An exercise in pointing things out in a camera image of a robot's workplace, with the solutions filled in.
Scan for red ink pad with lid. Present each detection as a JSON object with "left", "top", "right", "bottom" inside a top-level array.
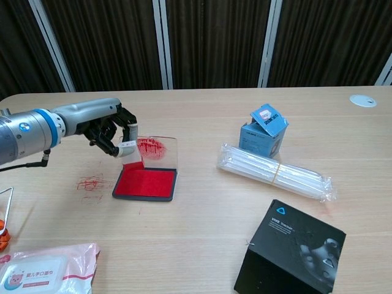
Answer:
[{"left": 111, "top": 135, "right": 179, "bottom": 202}]

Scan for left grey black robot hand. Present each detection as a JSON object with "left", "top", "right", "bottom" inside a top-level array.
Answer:
[{"left": 50, "top": 97, "right": 138, "bottom": 159}]

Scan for clear inflated air cushion packaging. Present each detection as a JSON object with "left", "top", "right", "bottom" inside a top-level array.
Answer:
[{"left": 216, "top": 141, "right": 337, "bottom": 204}]

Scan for pink wet wipes pack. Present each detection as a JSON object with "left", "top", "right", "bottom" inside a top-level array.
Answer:
[{"left": 0, "top": 243, "right": 101, "bottom": 294}]

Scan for white and red stamp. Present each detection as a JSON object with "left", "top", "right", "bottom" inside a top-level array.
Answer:
[{"left": 118, "top": 140, "right": 146, "bottom": 170}]

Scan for black VIVE tracker box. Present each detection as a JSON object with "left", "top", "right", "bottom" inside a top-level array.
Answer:
[{"left": 233, "top": 199, "right": 347, "bottom": 294}]

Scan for orange object with metal frame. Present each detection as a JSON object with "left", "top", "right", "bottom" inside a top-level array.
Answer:
[{"left": 0, "top": 187, "right": 15, "bottom": 254}]

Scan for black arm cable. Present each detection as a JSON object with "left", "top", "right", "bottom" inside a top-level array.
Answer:
[{"left": 0, "top": 149, "right": 51, "bottom": 172}]

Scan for white table cable grommet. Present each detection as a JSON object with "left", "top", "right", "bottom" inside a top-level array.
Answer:
[{"left": 349, "top": 94, "right": 377, "bottom": 108}]

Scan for small blue cardboard box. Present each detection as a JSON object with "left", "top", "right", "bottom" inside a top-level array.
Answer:
[{"left": 238, "top": 103, "right": 290, "bottom": 159}]

